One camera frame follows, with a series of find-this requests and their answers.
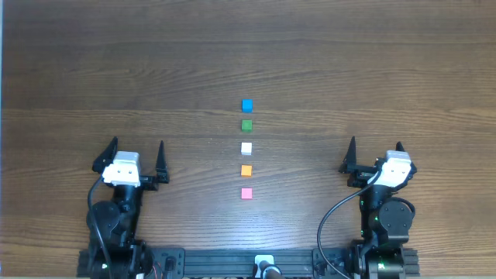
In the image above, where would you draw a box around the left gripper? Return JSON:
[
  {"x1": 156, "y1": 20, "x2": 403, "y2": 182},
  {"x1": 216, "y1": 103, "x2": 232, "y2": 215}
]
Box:
[{"x1": 91, "y1": 136, "x2": 171, "y2": 191}]

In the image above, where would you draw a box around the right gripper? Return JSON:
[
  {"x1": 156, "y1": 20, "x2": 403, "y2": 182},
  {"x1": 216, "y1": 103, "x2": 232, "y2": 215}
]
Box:
[{"x1": 338, "y1": 136, "x2": 406, "y2": 189}]

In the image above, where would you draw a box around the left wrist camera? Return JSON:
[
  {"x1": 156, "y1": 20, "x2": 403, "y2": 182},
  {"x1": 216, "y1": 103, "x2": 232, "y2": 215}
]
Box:
[{"x1": 102, "y1": 150, "x2": 142, "y2": 188}]

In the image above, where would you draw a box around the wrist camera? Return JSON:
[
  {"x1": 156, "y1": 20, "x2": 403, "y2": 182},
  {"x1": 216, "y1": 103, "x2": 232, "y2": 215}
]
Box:
[
  {"x1": 374, "y1": 150, "x2": 412, "y2": 188},
  {"x1": 102, "y1": 150, "x2": 142, "y2": 188}
]

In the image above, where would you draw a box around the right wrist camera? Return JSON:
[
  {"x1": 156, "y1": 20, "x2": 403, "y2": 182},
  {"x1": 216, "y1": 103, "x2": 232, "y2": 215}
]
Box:
[{"x1": 374, "y1": 150, "x2": 412, "y2": 188}]

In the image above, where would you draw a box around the mounting rail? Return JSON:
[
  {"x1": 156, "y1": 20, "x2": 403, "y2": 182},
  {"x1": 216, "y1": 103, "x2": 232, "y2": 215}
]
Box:
[{"x1": 77, "y1": 247, "x2": 422, "y2": 279}]

